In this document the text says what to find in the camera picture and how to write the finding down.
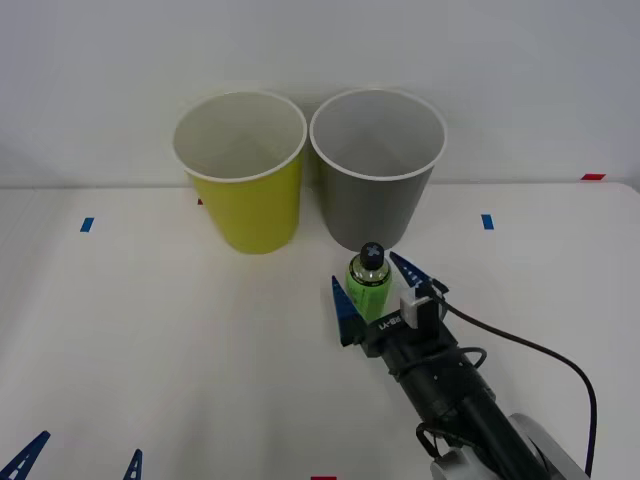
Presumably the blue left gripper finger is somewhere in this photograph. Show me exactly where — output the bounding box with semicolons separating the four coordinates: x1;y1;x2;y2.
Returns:
122;448;144;480
0;429;52;480

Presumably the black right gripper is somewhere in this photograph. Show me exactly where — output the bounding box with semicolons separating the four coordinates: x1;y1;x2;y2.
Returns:
330;250;461;361

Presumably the green plastic bottle black cap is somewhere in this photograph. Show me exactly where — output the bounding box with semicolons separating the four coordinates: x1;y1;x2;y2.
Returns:
344;241;392;321

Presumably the grey plastic bin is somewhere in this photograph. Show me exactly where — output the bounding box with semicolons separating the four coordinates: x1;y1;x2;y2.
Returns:
308;88;447;254

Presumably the yellow-green plastic bin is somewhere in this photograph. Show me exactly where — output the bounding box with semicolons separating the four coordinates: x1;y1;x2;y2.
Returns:
170;90;308;256

